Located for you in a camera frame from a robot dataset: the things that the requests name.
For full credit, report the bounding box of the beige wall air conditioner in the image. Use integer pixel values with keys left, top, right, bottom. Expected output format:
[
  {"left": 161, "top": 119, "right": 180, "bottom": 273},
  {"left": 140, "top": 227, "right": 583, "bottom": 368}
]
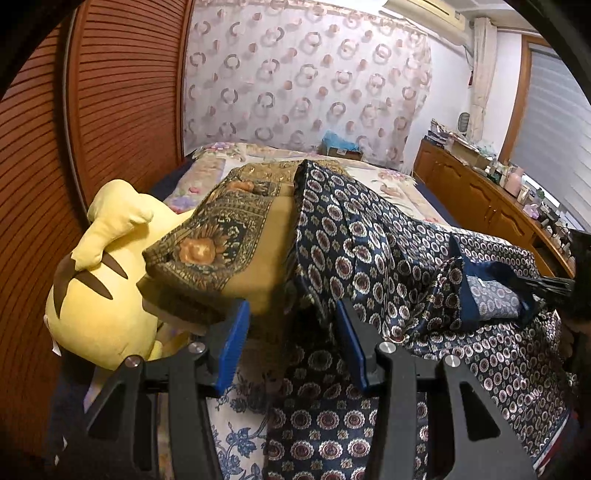
[{"left": 379, "top": 0, "right": 467, "bottom": 44}]

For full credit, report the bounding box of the shallow open cardboard box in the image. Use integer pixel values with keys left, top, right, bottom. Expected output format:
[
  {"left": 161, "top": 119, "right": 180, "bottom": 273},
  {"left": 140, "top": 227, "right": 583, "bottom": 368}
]
[{"left": 445, "top": 138, "right": 492, "bottom": 169}]

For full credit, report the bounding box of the wooden louvered wardrobe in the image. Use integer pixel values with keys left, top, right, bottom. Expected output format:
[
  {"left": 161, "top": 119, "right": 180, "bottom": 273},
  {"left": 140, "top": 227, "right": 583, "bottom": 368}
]
[{"left": 0, "top": 0, "right": 195, "bottom": 462}]

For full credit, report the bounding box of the person's right hand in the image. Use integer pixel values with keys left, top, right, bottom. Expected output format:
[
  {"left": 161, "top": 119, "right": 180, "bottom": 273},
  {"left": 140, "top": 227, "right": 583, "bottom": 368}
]
[{"left": 560, "top": 320, "right": 578, "bottom": 361}]

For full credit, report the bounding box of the blue crumpled cloth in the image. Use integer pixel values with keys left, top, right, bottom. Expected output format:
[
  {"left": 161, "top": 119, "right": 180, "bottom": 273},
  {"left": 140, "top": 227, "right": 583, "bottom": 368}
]
[{"left": 321, "top": 130, "right": 363, "bottom": 155}]

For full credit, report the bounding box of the cream tied curtain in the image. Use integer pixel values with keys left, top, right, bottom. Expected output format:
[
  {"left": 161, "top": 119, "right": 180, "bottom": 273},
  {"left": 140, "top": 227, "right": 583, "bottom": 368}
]
[{"left": 468, "top": 17, "right": 492, "bottom": 139}]

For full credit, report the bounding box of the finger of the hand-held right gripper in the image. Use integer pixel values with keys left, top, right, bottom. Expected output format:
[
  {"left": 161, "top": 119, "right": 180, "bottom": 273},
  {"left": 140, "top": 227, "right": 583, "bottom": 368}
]
[{"left": 508, "top": 273, "right": 577, "bottom": 298}]

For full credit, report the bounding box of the yellow plush toy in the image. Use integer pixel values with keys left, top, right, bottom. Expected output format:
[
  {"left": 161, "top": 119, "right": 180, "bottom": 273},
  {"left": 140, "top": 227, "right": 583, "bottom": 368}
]
[{"left": 44, "top": 179, "right": 199, "bottom": 374}]

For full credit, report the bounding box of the stack of papers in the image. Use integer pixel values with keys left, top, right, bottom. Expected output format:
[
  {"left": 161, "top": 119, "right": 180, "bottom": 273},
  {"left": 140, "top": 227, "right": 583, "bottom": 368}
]
[{"left": 427, "top": 119, "right": 455, "bottom": 144}]

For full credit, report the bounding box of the circle patterned sheer curtain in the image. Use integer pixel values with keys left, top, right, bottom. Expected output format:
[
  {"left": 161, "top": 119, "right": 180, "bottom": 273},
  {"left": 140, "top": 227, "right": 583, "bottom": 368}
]
[{"left": 182, "top": 0, "right": 432, "bottom": 169}]

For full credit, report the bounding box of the golden patterned cloth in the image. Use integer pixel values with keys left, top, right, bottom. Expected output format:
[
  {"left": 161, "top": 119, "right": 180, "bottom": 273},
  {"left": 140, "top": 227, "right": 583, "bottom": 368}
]
[{"left": 142, "top": 161, "right": 347, "bottom": 324}]

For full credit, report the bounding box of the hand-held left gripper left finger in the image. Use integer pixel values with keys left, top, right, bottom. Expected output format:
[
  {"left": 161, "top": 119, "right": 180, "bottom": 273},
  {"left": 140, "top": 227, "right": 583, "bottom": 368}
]
[{"left": 69, "top": 300, "right": 252, "bottom": 480}]

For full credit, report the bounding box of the navy mattress sheet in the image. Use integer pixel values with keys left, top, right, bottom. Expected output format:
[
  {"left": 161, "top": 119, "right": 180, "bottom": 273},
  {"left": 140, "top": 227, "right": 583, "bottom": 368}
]
[{"left": 148, "top": 154, "right": 195, "bottom": 201}]

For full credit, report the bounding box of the blue floral white bedsheet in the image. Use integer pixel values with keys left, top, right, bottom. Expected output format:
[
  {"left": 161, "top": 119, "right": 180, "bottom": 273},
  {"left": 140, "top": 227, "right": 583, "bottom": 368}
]
[{"left": 157, "top": 364, "right": 278, "bottom": 480}]

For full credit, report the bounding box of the brown cardboard box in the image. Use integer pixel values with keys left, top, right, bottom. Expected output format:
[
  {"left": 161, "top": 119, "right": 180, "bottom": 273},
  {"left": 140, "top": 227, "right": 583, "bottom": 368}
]
[{"left": 321, "top": 147, "right": 365, "bottom": 161}]

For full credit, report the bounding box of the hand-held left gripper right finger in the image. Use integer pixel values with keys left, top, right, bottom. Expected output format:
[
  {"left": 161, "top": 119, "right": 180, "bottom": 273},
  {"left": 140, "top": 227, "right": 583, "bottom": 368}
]
[{"left": 336, "top": 299, "right": 541, "bottom": 480}]

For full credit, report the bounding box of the pink thermos jug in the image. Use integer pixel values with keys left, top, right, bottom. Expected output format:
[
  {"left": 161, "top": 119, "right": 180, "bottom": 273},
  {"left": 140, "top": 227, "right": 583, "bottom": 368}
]
[{"left": 503, "top": 166, "right": 525, "bottom": 195}]

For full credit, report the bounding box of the navy patterned satin pajama top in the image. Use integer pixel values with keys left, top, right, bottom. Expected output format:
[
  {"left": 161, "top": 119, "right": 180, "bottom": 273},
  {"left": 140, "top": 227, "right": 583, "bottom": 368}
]
[{"left": 263, "top": 159, "right": 578, "bottom": 480}]

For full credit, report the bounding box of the wooden sideboard cabinet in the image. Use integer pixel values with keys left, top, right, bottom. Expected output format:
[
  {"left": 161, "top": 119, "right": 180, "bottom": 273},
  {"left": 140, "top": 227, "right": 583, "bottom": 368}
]
[{"left": 411, "top": 138, "right": 578, "bottom": 278}]

